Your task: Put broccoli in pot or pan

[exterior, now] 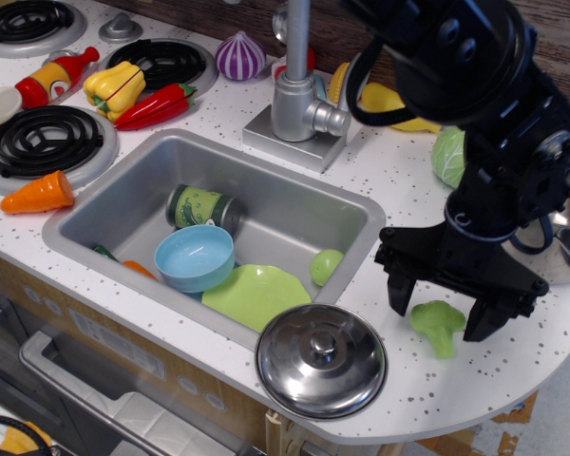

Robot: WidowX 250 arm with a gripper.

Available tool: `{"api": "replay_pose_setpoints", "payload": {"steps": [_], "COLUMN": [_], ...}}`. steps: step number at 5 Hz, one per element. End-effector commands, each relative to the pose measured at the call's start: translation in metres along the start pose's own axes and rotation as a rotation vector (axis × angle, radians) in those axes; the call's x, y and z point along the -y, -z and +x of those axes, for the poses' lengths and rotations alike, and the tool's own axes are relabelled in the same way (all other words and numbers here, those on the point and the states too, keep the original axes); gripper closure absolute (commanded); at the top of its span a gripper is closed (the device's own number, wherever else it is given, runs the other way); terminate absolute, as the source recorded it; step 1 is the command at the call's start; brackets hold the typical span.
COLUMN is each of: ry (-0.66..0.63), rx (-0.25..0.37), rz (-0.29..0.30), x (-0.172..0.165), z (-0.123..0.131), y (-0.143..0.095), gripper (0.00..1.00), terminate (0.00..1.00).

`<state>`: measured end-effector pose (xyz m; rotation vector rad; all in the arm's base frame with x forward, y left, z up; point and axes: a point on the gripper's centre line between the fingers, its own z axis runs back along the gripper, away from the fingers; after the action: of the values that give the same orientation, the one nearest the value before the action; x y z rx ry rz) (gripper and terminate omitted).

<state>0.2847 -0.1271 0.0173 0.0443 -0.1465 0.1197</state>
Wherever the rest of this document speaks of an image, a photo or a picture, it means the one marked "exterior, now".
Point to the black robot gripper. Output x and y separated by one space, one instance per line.
465 255

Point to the green toy broccoli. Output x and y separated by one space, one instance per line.
438 321

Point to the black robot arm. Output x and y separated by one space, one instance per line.
469 64

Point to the stainless steel pot lid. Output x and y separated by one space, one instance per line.
321 362

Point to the green toy ball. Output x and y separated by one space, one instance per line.
324 264

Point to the green toy cabbage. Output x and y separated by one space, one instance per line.
448 156

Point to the light green plastic plate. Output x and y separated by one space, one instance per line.
255 294

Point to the silver toy faucet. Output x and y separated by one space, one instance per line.
298 127

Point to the yellow toy squash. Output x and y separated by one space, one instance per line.
377 98

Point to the grey toy sink basin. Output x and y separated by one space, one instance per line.
286 218

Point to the yellow toy corn cob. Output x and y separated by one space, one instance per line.
337 82

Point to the light blue plastic bowl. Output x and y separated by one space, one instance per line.
195 259

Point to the green label toy can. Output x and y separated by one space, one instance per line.
190 206

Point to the red toy item behind faucet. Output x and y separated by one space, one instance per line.
279 65

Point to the orange toy carrot in sink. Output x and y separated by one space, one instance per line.
136 266

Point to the purple striped toy onion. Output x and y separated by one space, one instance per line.
240 57

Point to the red toy chili pepper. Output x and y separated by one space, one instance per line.
164 105

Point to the dark green toy in sink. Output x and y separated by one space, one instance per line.
100 249

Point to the back right black burner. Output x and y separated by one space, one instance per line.
167 61

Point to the black burner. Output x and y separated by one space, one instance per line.
36 28
167 61
39 141

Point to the yellow toy bell pepper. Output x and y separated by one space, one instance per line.
115 90

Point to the front left black burner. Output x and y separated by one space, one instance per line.
39 141

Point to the orange toy carrot piece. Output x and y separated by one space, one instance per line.
50 192

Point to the grey stove knob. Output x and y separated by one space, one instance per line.
120 29

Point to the red toy ketchup bottle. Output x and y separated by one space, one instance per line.
55 78

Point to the yellow object bottom left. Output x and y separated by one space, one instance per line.
17 442

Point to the back left black burner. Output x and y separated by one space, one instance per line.
36 28

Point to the silver oven door handle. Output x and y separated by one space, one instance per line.
111 411

